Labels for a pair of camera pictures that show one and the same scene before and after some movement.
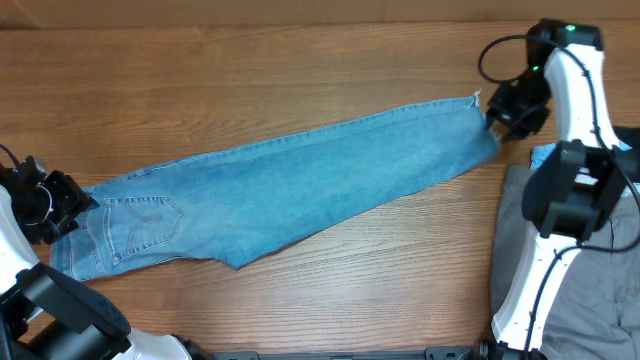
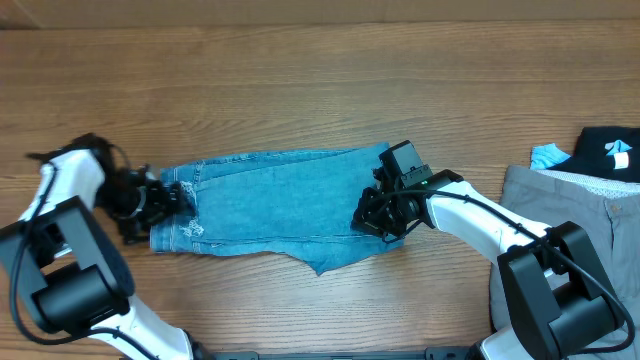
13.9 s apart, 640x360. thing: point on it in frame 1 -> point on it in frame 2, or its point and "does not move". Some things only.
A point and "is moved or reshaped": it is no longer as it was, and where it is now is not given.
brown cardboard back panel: x=137 y=13 does not move
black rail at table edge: x=431 y=353 does not move
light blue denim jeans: x=232 y=200 is moved or reshaped
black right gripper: x=501 y=113 -> x=368 y=219
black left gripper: x=74 y=202 -> x=163 y=208
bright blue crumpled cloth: x=538 y=153 does not move
